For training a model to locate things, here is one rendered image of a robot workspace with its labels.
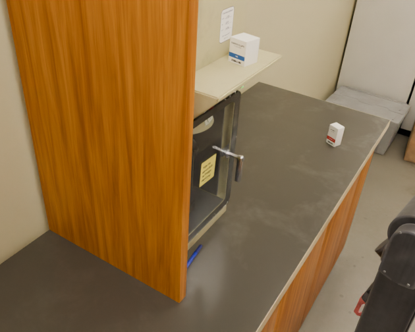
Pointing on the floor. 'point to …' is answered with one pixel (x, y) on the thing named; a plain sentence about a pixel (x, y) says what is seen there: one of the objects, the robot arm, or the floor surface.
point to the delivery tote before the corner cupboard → (396, 114)
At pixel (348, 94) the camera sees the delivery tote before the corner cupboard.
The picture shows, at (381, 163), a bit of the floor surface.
